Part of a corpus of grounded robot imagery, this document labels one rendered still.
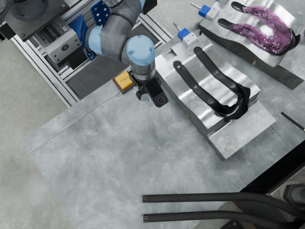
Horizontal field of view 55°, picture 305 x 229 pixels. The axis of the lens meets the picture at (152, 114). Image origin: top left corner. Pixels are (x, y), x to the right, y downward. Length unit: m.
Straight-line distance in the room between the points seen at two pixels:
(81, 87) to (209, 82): 1.02
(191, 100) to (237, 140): 0.24
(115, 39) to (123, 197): 0.64
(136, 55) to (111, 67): 1.23
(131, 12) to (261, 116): 0.67
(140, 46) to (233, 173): 0.68
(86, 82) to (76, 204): 0.97
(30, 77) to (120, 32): 1.60
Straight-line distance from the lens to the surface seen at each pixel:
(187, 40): 1.25
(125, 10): 0.88
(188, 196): 1.13
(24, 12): 1.24
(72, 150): 1.27
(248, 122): 1.22
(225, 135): 1.19
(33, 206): 2.17
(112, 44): 0.83
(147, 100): 1.10
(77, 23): 1.36
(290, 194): 1.27
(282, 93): 1.38
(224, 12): 1.43
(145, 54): 0.79
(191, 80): 1.22
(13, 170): 2.25
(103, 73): 2.00
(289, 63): 1.31
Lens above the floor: 2.00
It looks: 74 degrees down
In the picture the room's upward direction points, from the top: 6 degrees counter-clockwise
